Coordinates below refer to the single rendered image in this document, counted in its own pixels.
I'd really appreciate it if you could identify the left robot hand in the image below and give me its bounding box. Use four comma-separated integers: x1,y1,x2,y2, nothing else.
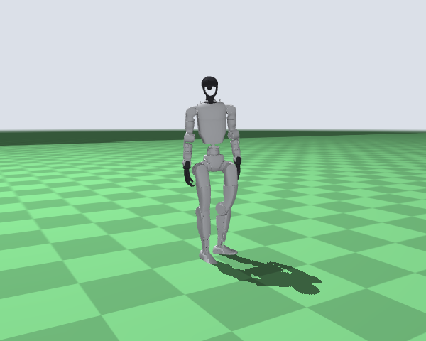
234,157,241,179

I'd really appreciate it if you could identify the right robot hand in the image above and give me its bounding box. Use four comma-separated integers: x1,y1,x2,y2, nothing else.
183,161,194,187

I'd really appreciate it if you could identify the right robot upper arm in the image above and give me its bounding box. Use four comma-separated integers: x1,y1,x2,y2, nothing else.
185,106,198,143

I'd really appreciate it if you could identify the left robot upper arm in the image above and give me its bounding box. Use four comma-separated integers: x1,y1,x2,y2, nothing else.
225,104,239,140

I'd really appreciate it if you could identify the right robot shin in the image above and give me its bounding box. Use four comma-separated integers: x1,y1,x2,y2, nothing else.
195,207,211,255

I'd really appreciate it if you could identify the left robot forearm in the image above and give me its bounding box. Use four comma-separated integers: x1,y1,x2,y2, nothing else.
230,138,242,162

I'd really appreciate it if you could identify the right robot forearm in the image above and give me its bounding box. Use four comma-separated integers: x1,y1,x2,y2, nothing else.
182,135,192,166

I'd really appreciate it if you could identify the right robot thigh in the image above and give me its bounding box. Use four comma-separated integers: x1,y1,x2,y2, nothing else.
192,161,211,215

